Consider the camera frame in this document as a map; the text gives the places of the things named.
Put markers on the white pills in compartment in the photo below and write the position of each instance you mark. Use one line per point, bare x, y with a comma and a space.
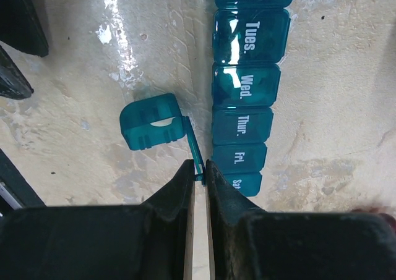
163, 122

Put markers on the detached teal pill compartment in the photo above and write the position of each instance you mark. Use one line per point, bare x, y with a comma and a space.
135, 119

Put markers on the teal weekly pill organizer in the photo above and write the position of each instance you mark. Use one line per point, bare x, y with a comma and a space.
249, 39

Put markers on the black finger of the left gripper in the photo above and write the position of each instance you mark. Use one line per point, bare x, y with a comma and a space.
13, 83
21, 27

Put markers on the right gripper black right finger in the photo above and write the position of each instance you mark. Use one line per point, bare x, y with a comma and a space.
247, 242

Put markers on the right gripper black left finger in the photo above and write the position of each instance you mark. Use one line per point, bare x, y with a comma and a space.
151, 240

